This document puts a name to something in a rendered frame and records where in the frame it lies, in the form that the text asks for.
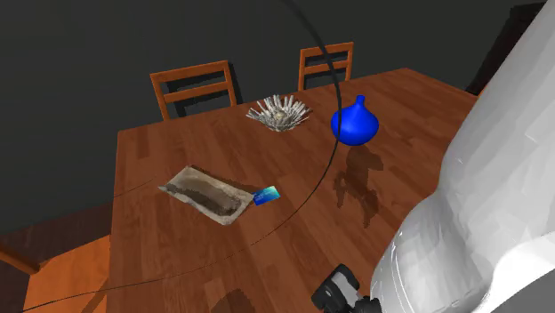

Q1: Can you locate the white spiky bowl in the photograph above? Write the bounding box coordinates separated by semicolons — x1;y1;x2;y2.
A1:
245;94;312;132

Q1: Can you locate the beige rectangular tray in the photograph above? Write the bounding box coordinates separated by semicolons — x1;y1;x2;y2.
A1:
157;165;255;226

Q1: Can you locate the blue round vase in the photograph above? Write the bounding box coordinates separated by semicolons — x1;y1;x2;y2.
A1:
330;94;381;147

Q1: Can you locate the wooden chair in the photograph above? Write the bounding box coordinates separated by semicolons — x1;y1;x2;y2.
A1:
297;41;355;92
0;202;114;313
149;60;238;121

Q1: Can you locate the wooden dining table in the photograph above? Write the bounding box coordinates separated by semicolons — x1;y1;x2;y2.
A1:
106;67;480;313

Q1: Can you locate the thin black curved cable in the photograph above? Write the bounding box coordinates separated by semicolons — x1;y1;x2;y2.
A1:
19;0;343;313

